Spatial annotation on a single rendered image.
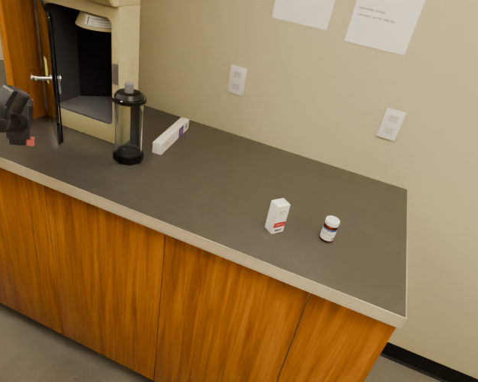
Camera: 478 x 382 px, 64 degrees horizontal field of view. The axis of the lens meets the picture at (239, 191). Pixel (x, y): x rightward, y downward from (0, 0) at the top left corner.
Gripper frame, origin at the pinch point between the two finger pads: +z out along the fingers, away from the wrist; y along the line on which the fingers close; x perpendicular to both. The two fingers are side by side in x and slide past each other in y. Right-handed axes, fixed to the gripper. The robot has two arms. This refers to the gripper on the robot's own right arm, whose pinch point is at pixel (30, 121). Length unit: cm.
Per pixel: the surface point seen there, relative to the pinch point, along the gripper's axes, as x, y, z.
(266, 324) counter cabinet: -77, -55, -25
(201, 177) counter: -55, -15, 1
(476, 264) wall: -169, -44, 8
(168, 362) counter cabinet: -47, -86, 3
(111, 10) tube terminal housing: -24.8, 35.4, -1.7
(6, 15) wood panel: 10.1, 33.0, 7.5
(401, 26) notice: -119, 41, 0
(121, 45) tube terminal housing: -27.0, 26.1, 1.9
